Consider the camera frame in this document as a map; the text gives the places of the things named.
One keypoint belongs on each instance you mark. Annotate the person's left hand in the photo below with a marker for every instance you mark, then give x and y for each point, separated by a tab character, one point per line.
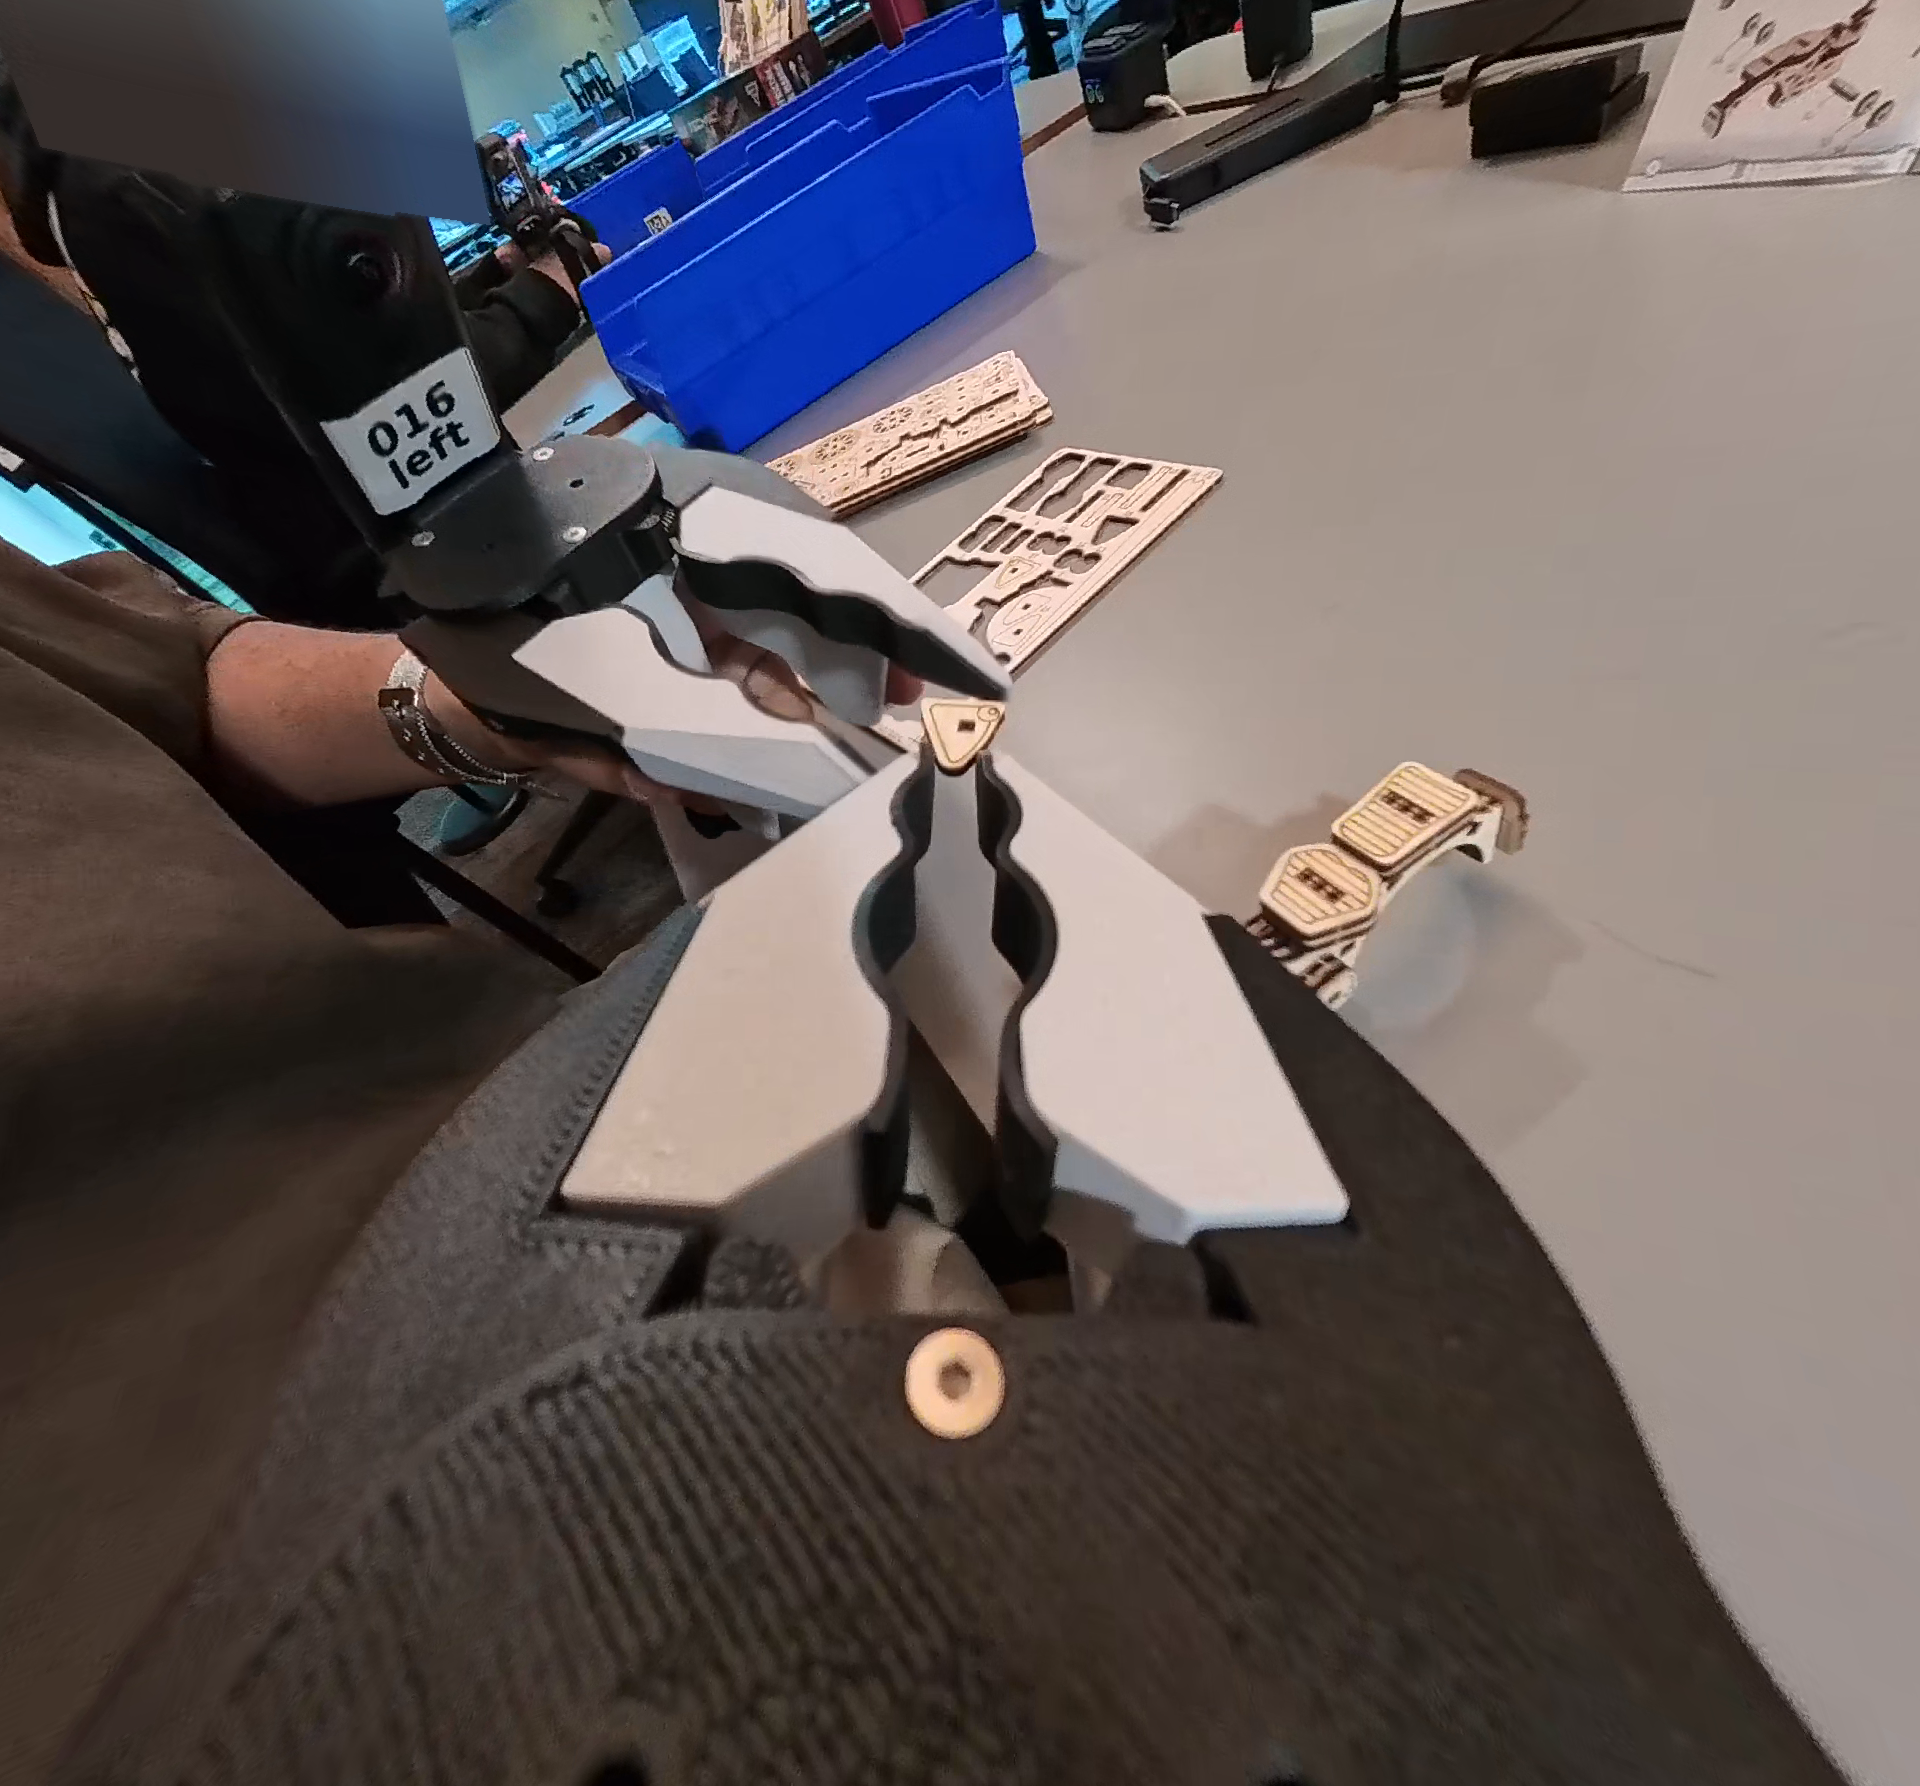
555	769

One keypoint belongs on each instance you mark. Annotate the printed instruction sheet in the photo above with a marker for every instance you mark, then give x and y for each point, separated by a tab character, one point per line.
1784	31

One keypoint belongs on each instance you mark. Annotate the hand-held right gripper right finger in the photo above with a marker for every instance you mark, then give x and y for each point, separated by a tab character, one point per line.
1171	1067

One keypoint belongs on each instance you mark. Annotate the black upright device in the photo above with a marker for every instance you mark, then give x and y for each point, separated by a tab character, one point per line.
1279	16

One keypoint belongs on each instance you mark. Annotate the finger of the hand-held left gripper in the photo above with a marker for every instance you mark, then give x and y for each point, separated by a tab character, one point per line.
691	728
841	571

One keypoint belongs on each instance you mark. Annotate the cut-out wooden puzzle sheet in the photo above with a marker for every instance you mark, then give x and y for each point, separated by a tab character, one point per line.
1154	497

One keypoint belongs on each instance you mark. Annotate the grey desk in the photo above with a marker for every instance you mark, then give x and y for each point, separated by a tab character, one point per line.
1501	541

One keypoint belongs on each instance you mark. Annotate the wooden arch model part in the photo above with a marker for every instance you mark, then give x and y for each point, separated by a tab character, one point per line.
1321	894

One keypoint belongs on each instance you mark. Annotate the stack of wooden puzzle sheets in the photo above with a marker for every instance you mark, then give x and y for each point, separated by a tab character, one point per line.
914	436

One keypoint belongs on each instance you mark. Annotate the black rectangular box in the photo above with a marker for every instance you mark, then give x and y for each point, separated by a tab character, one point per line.
1553	98

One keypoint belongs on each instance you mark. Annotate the black charger block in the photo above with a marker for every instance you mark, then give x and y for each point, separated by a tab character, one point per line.
1123	77

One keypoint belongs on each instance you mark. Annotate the long black bar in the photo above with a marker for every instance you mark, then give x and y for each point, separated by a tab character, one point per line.
1260	145

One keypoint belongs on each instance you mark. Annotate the person's left forearm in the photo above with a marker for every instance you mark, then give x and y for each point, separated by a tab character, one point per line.
300	698

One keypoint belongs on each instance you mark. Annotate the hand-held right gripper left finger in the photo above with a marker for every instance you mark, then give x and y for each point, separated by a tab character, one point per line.
705	1067

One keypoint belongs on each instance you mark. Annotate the blue plastic bin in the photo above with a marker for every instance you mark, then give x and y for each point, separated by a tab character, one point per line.
644	204
841	120
811	286

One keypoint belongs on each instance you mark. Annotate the person's brown shirt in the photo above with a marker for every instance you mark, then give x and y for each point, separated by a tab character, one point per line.
180	991

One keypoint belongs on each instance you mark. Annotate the small triangular wooden piece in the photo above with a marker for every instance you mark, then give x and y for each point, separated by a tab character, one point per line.
956	736

